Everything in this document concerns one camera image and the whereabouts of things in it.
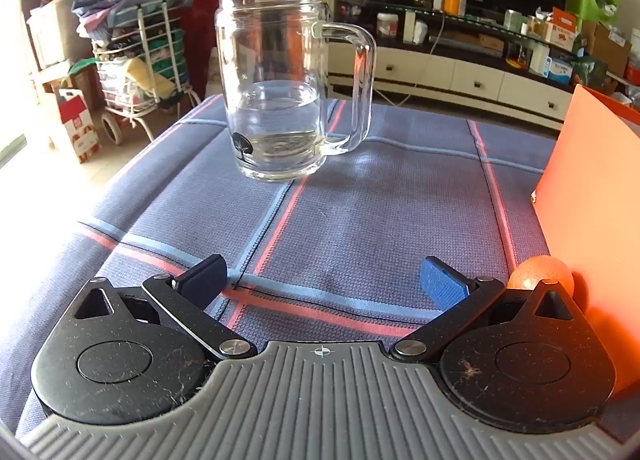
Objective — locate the blue striped cloth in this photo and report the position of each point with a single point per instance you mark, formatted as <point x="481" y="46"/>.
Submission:
<point x="130" y="3"/>

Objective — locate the orange and white carton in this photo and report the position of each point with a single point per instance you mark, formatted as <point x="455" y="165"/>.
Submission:
<point x="562" y="30"/>

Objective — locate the red and white carton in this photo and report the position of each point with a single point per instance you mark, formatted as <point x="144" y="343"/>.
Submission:
<point x="77" y="125"/>

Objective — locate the green foil bag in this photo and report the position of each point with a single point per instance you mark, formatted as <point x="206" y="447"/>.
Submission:
<point x="590" y="73"/>

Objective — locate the brown cardboard box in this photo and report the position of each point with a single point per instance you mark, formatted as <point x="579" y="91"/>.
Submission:
<point x="612" y="48"/>

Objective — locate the blue plaid blanket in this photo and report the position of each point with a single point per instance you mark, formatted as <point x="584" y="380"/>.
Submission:
<point x="350" y="220"/>

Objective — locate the orange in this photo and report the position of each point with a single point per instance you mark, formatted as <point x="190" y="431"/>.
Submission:
<point x="542" y="267"/>

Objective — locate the blue and white carton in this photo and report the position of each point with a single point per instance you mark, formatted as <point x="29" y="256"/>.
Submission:
<point x="560" y="70"/>

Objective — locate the white jar with red label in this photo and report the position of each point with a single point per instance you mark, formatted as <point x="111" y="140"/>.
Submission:
<point x="387" y="25"/>

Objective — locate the orange and white canister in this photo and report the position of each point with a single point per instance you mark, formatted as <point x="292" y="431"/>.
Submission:
<point x="455" y="3"/>

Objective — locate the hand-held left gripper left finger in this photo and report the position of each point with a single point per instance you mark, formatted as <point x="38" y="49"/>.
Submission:
<point x="202" y="280"/>

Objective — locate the white television cabinet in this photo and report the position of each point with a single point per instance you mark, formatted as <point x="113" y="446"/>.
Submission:
<point x="450" y="70"/>

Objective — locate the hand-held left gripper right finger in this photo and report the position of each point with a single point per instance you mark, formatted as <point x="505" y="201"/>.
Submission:
<point x="442" y="285"/>

